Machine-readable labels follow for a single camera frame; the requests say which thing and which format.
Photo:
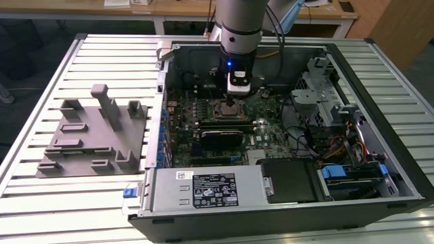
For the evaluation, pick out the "wooden desk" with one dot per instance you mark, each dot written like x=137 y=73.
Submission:
x=67 y=10

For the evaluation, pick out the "small black desk item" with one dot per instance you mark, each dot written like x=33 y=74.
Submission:
x=346 y=6

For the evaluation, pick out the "grey plastic cage latch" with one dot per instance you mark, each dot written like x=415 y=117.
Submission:
x=346 y=110

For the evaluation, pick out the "black plastic shroud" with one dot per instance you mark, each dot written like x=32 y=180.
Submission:
x=291 y=180

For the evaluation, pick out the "silver disk bay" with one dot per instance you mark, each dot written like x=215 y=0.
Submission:
x=390 y=188

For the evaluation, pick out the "green motherboard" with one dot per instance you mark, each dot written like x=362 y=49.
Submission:
x=271 y=150

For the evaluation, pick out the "wooden cabinet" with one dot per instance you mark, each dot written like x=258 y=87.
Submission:
x=399 y=25

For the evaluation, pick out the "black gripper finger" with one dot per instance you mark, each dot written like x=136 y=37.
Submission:
x=234 y=101

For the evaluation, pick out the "blue disk carrier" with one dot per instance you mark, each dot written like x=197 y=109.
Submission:
x=331 y=172

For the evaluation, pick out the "silver metal drive cage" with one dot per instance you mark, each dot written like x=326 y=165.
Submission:
x=315 y=96

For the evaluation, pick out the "CPU socket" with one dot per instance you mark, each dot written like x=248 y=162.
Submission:
x=213 y=116

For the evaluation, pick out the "black expansion slot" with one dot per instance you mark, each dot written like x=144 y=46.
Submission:
x=209 y=160

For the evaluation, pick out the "silver chipset heatsink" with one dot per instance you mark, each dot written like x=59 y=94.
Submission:
x=256 y=156

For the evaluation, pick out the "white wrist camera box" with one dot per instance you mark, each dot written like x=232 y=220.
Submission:
x=236 y=89

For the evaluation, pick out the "grey case side latch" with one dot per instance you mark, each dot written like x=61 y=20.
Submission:
x=164 y=49

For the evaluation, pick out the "silver power supply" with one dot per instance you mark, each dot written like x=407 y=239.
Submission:
x=169 y=195

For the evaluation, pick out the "small white box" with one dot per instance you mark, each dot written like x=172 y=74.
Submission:
x=140 y=2

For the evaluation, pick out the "grey parts rack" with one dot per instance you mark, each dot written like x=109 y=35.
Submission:
x=97 y=152

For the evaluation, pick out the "black graphics card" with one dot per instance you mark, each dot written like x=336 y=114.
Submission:
x=220 y=141

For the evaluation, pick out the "silver CPU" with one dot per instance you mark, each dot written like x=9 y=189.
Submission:
x=223 y=111

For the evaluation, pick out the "white paper sheet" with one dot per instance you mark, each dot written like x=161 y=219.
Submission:
x=116 y=3

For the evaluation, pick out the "black open PC case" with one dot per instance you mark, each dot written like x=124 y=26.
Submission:
x=236 y=226

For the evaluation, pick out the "blue case latch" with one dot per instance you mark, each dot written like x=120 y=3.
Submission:
x=128 y=193

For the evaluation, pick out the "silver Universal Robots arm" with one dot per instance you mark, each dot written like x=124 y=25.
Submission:
x=236 y=20

